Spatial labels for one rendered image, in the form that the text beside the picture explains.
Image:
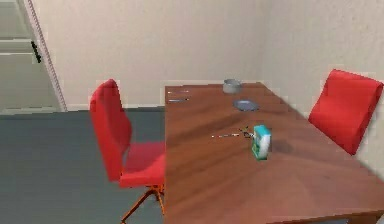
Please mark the grey round plate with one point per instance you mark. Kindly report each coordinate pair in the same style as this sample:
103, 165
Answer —
246, 105

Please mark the small black scissors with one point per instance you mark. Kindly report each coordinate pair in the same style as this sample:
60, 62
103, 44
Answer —
246, 132

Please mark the teal and white box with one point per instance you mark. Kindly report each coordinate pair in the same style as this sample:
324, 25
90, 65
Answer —
261, 142

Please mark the brown wooden table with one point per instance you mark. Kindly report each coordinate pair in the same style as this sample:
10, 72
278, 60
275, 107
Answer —
216, 166

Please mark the grey metal pot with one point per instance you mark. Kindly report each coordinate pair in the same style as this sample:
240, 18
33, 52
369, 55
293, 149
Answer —
232, 86

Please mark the silver fork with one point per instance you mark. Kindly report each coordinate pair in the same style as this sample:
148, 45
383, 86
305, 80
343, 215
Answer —
178, 100

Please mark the white room door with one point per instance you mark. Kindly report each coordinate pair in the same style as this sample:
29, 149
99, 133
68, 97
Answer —
20, 66

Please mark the red chair with orange legs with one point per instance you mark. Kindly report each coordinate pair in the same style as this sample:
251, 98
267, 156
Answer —
111, 133

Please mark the silver knife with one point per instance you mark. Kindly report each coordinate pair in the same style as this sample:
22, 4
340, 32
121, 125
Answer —
177, 91

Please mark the thin silver utensil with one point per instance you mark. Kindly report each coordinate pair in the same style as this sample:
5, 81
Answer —
225, 135

